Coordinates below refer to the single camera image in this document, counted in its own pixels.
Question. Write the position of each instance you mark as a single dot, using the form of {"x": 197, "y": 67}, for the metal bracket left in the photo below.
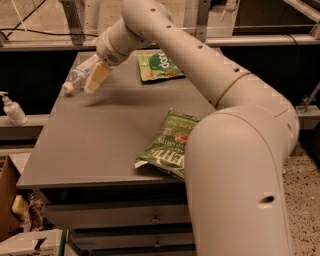
{"x": 73, "y": 20}

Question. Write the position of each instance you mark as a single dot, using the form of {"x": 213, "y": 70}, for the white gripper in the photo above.
{"x": 107, "y": 53}

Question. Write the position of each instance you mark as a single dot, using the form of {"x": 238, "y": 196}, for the green round-logo snack bag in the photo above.
{"x": 156, "y": 66}

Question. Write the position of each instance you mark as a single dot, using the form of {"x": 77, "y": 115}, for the white cardboard box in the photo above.
{"x": 39, "y": 243}

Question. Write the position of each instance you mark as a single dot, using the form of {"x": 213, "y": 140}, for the brown cardboard box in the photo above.
{"x": 9, "y": 222}

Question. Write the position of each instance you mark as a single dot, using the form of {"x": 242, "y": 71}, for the clear blue-label plastic bottle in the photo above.
{"x": 78, "y": 75}

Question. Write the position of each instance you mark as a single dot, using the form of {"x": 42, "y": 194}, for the grey drawer cabinet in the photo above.
{"x": 82, "y": 167}

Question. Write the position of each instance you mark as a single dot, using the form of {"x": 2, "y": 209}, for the metal frame rail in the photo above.
{"x": 234, "y": 41}

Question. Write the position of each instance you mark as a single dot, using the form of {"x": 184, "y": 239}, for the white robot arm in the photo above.
{"x": 235, "y": 155}

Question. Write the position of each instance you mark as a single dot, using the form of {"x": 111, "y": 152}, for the white pump dispenser bottle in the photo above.
{"x": 13, "y": 110}

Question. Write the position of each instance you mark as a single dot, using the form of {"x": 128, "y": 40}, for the metal bracket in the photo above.
{"x": 203, "y": 7}
{"x": 73, "y": 20}

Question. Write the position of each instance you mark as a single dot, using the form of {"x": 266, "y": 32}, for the green Kettle jalapeno chips bag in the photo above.
{"x": 166, "y": 150}

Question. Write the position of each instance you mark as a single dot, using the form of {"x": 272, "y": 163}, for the metal bracket right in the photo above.
{"x": 203, "y": 7}

